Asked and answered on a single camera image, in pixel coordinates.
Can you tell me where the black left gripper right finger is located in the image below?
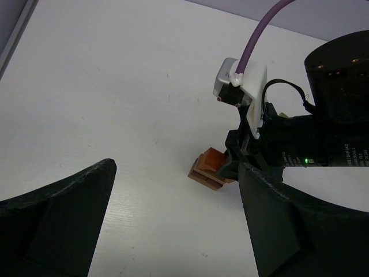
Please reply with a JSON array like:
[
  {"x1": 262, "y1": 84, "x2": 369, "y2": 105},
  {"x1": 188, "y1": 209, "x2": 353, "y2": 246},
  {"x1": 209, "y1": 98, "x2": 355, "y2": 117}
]
[{"x1": 238, "y1": 163, "x2": 368, "y2": 276}]

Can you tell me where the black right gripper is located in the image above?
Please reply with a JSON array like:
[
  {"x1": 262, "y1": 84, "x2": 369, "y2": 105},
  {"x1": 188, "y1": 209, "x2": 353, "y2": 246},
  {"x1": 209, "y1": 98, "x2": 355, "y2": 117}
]
[{"x1": 216, "y1": 106, "x2": 284, "y2": 182}]

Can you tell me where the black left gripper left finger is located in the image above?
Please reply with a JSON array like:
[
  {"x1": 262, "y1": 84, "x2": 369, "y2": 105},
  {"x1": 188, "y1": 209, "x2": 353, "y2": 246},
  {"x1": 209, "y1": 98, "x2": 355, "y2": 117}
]
[{"x1": 1, "y1": 159, "x2": 116, "y2": 276}]

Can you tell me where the tan long rectangular wood block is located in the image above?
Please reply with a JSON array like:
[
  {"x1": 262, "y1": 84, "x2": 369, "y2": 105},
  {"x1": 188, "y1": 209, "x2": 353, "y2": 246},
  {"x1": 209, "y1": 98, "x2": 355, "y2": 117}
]
[{"x1": 188, "y1": 171, "x2": 224, "y2": 191}]

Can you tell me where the orange arch wood block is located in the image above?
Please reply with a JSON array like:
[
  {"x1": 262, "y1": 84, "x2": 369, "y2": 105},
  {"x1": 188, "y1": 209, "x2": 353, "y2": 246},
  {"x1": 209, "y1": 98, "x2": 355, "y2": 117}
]
[{"x1": 201, "y1": 147, "x2": 228, "y2": 172}]

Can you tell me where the light tan rectangular wood block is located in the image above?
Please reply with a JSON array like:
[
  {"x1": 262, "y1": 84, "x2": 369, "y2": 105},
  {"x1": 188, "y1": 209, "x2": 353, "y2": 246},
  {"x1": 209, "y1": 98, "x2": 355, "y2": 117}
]
[{"x1": 194, "y1": 154, "x2": 224, "y2": 182}]

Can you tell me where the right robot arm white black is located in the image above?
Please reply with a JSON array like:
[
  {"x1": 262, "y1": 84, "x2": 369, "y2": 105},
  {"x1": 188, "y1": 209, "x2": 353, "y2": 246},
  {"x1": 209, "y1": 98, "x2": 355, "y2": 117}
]
[{"x1": 213, "y1": 30, "x2": 368, "y2": 179}]

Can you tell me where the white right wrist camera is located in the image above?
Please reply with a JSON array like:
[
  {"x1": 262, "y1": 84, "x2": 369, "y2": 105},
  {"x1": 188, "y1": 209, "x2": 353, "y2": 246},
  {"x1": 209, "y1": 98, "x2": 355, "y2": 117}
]
[{"x1": 213, "y1": 58, "x2": 267, "y2": 139}]

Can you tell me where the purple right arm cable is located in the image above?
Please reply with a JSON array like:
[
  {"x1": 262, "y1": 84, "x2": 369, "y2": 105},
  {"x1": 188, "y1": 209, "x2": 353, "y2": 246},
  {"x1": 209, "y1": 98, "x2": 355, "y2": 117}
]
[{"x1": 235, "y1": 0, "x2": 298, "y2": 76}]

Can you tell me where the aluminium table edge rail left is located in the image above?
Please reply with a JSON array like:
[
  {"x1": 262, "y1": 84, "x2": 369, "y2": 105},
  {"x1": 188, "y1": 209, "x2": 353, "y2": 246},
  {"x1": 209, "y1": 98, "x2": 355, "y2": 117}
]
[{"x1": 1, "y1": 0, "x2": 39, "y2": 78}]

